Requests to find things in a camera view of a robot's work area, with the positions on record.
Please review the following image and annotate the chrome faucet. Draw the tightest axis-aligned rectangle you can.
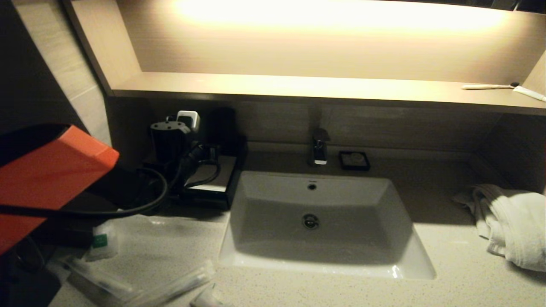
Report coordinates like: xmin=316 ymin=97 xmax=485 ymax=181
xmin=308 ymin=104 xmax=331 ymax=166

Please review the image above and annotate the square sachet with green label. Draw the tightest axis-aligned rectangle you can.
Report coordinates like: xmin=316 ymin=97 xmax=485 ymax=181
xmin=85 ymin=220 xmax=122 ymax=262

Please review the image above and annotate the white toothbrush black head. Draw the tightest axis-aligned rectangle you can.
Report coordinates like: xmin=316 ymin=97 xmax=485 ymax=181
xmin=461 ymin=82 xmax=519 ymax=91

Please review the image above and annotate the white toothpaste tube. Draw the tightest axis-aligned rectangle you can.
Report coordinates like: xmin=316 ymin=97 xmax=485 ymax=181
xmin=511 ymin=86 xmax=546 ymax=103

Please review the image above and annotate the long plain white packet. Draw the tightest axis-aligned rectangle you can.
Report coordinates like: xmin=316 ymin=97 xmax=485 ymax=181
xmin=128 ymin=260 xmax=216 ymax=307

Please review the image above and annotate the dark brown cup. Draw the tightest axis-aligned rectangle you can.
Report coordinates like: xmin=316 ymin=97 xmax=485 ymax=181
xmin=209 ymin=107 xmax=238 ymax=156

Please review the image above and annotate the puffy white pouch packet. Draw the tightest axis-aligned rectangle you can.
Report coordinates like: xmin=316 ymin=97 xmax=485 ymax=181
xmin=190 ymin=284 xmax=231 ymax=307

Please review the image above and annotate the warm LED light strip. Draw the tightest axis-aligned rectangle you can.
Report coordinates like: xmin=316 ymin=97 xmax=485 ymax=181
xmin=175 ymin=0 xmax=508 ymax=35

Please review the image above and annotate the black drawer box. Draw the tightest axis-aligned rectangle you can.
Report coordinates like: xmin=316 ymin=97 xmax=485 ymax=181
xmin=183 ymin=154 xmax=238 ymax=211

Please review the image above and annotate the black soap dish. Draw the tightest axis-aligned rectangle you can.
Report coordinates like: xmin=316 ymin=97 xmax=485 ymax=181
xmin=338 ymin=151 xmax=371 ymax=172

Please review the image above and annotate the white ceramic sink basin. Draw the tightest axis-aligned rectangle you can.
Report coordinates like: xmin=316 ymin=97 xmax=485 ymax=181
xmin=219 ymin=171 xmax=436 ymax=280

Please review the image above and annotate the wooden wall shelf niche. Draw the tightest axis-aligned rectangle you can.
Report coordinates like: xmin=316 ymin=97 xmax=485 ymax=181
xmin=64 ymin=0 xmax=546 ymax=116

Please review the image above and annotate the packaged toothbrush with green label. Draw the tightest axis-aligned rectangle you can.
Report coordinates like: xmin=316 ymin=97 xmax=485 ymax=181
xmin=63 ymin=256 xmax=142 ymax=307

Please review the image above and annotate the white terry towel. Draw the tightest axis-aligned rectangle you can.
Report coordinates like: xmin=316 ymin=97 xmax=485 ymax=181
xmin=451 ymin=183 xmax=546 ymax=272

